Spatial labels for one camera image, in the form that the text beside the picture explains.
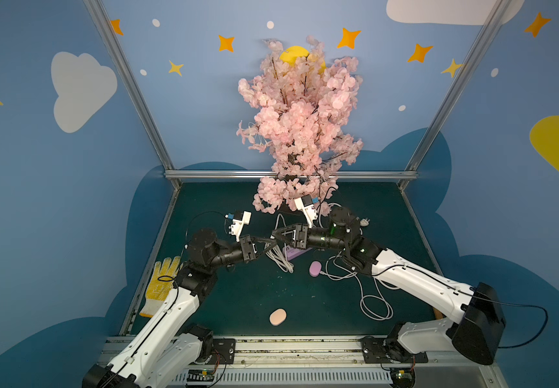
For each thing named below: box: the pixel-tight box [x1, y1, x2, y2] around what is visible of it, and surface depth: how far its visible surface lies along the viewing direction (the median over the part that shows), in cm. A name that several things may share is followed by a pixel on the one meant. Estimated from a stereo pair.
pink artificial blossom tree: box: [235, 35, 363, 216], surface depth 78 cm
